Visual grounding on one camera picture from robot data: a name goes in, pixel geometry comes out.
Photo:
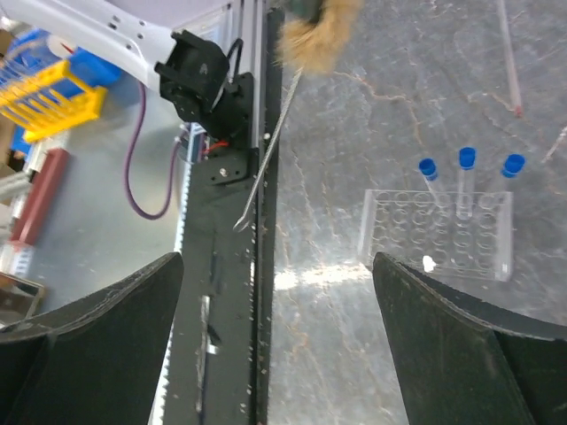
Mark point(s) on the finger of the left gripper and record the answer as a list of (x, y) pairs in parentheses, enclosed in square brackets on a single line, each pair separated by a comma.
[(307, 10)]

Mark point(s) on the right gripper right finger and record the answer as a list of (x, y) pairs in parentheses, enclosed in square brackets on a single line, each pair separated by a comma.
[(461, 360)]

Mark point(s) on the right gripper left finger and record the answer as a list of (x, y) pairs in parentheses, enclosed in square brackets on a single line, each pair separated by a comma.
[(96, 360)]

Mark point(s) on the test tube blue cap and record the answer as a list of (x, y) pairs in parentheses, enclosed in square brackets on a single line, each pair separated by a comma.
[(509, 170), (466, 182), (429, 171)]

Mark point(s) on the glass pipette rod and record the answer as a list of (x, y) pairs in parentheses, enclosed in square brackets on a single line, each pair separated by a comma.
[(514, 90)]

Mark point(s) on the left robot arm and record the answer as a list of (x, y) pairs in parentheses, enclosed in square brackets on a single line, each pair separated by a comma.
[(204, 57)]

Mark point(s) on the clear test tube rack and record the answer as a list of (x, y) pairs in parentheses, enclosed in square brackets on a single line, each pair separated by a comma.
[(468, 236)]

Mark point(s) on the dark red bar outside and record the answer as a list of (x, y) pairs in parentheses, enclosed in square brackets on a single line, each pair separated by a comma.
[(44, 188)]

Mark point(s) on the yellow blue rack outside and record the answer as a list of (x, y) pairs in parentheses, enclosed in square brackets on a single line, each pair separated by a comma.
[(49, 85)]

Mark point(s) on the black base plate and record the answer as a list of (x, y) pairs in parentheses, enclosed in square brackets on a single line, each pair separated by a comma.
[(216, 370)]

